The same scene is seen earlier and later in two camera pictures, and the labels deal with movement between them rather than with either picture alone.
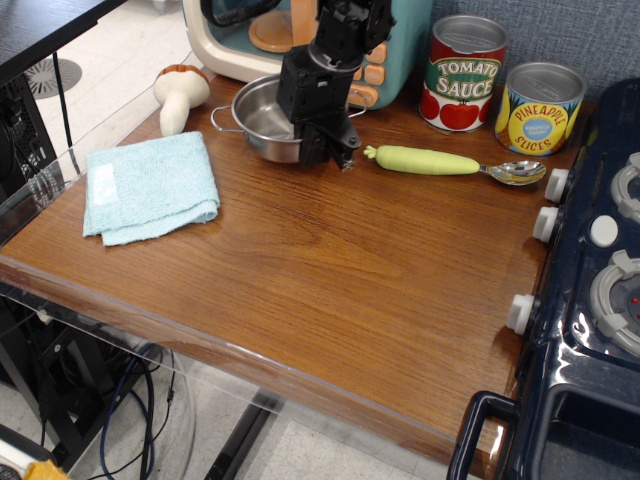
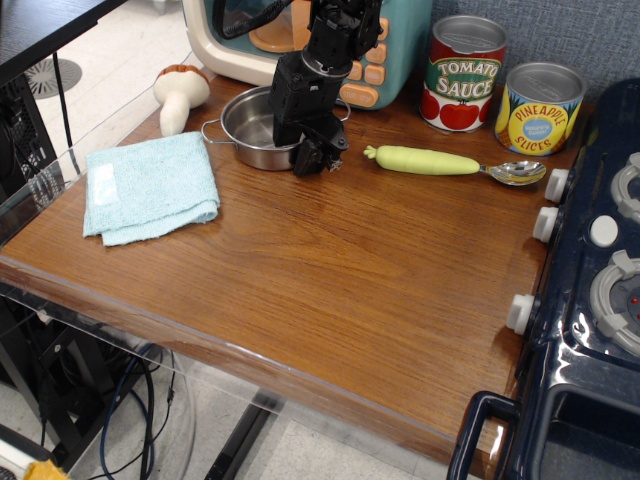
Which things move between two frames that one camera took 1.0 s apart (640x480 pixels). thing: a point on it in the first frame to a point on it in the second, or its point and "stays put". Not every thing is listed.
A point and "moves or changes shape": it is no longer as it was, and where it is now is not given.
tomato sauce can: x=464 y=66 stays put
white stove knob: x=544 y=224 stays put
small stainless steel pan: x=268 y=126 moves or changes shape
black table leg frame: x=250 y=431 stays put
